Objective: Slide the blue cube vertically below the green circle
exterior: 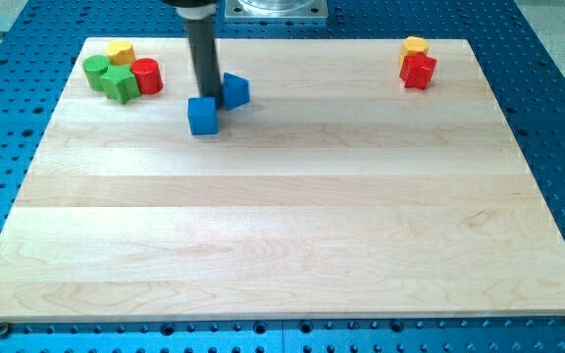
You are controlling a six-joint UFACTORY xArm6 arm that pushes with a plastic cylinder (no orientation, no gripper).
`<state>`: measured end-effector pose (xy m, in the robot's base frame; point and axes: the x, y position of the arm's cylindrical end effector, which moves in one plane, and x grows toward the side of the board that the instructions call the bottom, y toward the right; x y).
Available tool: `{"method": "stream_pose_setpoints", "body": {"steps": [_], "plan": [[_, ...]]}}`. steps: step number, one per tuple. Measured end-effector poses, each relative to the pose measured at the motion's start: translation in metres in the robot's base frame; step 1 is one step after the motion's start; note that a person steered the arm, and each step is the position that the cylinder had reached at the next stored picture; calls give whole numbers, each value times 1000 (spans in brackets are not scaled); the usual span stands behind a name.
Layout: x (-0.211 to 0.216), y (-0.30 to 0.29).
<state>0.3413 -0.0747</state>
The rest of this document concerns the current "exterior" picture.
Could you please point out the red star block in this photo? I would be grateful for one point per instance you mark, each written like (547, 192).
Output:
(417, 70)

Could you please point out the green cylinder block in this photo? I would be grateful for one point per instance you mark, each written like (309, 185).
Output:
(94, 68)

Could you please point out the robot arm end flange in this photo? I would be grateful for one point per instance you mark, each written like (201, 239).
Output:
(193, 9)

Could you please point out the red cylinder block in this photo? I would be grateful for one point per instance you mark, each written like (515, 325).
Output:
(148, 75)

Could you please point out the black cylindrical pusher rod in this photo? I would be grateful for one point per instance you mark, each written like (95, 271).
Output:
(201, 37)

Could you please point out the yellow hexagon block right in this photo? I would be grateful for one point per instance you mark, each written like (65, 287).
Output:
(412, 45)

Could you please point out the blue triangular block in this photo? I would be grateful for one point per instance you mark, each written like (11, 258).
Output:
(236, 91)

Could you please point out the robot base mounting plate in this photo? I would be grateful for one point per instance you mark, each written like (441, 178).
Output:
(252, 10)

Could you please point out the yellow block left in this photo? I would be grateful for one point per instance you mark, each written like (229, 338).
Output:
(120, 52)

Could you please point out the blue cube block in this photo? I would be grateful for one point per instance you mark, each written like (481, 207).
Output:
(202, 115)

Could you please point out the wooden board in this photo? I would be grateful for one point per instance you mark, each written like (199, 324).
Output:
(334, 193)

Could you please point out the green star block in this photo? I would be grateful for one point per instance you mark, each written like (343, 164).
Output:
(119, 83)

